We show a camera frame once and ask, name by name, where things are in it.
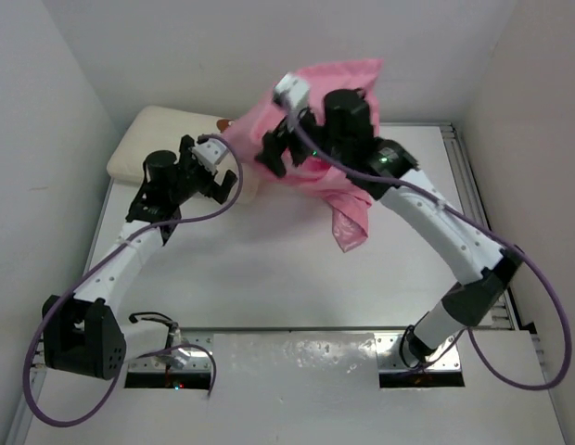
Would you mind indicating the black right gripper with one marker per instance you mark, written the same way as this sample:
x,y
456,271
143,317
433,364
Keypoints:
x,y
274,145

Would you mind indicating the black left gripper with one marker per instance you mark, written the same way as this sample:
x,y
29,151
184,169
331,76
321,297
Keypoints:
x,y
218,191

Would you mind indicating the pink pillowcase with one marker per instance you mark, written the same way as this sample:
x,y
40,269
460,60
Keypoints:
x,y
315,178

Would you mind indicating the cream pillow with bear print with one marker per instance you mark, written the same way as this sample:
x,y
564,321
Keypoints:
x,y
156,128

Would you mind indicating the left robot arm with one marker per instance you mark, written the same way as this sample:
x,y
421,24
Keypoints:
x,y
83,332

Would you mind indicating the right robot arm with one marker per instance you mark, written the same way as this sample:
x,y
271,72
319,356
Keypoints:
x,y
390,174

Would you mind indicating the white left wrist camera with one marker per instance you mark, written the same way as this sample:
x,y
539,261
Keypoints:
x,y
210,153

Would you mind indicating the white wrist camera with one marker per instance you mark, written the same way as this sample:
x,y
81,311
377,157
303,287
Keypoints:
x,y
210,153
294,90

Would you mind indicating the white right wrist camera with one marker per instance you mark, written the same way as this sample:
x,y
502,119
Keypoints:
x,y
294,90

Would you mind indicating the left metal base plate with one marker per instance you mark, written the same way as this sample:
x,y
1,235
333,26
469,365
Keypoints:
x,y
184,360

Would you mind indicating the metal base plate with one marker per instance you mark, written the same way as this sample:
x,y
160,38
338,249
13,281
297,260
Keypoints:
x,y
391,359
184,360

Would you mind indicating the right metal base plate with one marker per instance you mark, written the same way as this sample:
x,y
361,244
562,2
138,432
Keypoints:
x,y
391,359

